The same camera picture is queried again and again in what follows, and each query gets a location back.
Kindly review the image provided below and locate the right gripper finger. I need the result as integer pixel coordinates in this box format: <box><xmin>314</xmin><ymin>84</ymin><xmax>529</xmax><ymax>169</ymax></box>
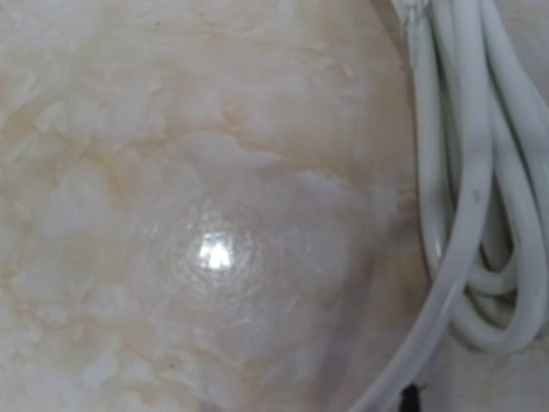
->
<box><xmin>398</xmin><ymin>384</ymin><xmax>422</xmax><ymax>412</ymax></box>

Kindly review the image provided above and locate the white power strip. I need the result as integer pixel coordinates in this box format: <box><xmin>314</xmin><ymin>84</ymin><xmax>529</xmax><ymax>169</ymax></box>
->
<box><xmin>353</xmin><ymin>1</ymin><xmax>548</xmax><ymax>411</ymax></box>

